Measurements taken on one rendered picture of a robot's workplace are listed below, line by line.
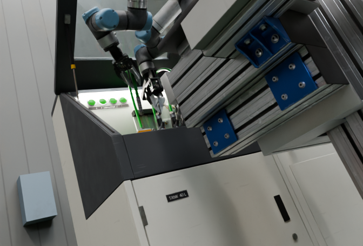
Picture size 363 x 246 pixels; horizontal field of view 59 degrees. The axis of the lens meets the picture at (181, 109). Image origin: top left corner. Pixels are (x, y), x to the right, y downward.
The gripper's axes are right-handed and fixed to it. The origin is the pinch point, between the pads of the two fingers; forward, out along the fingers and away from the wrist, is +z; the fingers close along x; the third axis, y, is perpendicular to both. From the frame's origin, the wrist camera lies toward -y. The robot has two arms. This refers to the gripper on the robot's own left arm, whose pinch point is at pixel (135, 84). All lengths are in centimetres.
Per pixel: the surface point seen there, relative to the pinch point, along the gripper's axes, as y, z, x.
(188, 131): 27.2, 19.9, 7.5
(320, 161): 25, 71, 53
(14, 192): -118, 54, -130
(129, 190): 47, 16, -20
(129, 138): 33.9, 6.4, -11.9
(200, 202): 47, 36, -3
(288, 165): 30, 58, 37
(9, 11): -258, -73, -72
